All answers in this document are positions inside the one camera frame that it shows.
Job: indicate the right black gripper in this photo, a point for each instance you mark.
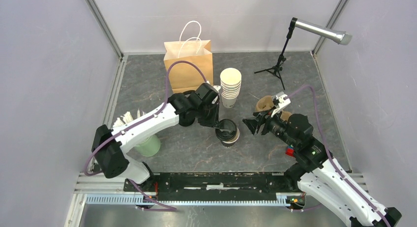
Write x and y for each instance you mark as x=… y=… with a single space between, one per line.
x=252 y=123

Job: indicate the green cup holder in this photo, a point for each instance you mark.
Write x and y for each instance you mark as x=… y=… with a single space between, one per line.
x=149 y=147

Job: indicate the black sleeved paper cup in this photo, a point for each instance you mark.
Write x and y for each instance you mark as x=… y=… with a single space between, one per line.
x=232 y=141

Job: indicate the red and blue block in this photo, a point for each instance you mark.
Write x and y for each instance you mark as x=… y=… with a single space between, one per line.
x=289 y=151

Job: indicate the brown pulp cup carrier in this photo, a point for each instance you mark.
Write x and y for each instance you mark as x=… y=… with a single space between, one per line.
x=266 y=103

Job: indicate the brown paper bag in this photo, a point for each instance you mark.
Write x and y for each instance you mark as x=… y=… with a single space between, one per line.
x=184 y=77

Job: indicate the black tripod stand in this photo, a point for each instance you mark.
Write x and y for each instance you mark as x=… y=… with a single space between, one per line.
x=276 y=69

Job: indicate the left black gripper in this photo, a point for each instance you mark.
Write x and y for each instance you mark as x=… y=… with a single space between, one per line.
x=214 y=121

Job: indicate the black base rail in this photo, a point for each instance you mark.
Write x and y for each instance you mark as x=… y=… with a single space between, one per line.
x=220 y=186

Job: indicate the silver cylindrical lamp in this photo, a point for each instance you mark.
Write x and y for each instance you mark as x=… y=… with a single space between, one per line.
x=339 y=37

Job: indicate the black coffee lid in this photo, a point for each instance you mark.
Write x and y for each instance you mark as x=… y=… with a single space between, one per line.
x=231 y=129

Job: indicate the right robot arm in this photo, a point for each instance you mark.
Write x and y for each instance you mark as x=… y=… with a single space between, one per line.
x=319 y=174

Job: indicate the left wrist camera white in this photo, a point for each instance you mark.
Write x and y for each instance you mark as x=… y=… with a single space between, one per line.
x=217 y=89

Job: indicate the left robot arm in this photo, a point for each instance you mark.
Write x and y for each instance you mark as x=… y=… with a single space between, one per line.
x=111 y=146

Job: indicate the stack of white paper cups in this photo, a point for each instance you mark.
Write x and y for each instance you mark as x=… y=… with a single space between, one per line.
x=230 y=79

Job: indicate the stack of black lids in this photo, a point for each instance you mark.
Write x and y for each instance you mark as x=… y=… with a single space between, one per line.
x=185 y=120

